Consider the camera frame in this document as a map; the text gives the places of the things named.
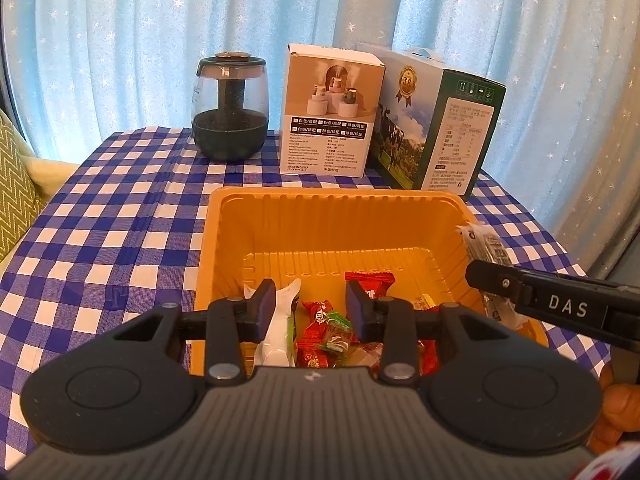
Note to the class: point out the person's right hand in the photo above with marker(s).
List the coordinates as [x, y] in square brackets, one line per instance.
[622, 410]

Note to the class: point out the green zigzag cushion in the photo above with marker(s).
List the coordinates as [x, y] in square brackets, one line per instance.
[17, 185]

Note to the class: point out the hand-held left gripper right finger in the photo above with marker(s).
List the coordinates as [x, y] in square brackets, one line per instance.
[356, 310]

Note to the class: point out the clear wrapped candy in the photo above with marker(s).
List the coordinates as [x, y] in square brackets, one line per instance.
[364, 357]

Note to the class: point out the red gold-print candy packet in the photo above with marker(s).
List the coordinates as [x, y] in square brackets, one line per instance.
[307, 355]

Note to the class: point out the blue checked tablecloth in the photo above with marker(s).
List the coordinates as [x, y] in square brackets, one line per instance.
[110, 230]

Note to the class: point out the black snack packet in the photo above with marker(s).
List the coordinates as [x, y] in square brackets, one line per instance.
[482, 245]

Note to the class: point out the orange plastic tray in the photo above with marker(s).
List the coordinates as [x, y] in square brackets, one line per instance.
[325, 230]

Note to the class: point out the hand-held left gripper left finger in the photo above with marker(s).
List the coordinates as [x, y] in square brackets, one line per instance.
[265, 310]

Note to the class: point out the glass jar with dark base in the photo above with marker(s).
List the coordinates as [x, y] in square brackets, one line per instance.
[230, 110]

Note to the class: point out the light green sofa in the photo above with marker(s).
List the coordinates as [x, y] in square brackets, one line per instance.
[52, 175]

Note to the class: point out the beige cardboard box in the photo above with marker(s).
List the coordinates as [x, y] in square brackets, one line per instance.
[330, 110]

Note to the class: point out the white snack packet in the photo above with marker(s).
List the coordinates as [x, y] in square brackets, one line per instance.
[277, 330]

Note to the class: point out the green cardboard box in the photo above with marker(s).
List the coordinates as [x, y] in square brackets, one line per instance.
[435, 125]

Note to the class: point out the red snack packet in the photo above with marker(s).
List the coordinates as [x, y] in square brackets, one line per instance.
[372, 284]

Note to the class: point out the small red candy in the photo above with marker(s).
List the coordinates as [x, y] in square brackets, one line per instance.
[316, 312]

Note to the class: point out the yellow wrapped candy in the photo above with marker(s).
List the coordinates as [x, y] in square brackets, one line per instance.
[425, 302]

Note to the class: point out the blue starry curtain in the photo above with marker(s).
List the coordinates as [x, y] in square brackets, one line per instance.
[125, 35]

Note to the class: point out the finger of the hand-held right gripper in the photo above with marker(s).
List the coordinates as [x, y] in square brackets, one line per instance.
[492, 282]

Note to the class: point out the green wrapped candy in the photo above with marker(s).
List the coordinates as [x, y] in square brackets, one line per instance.
[337, 332]

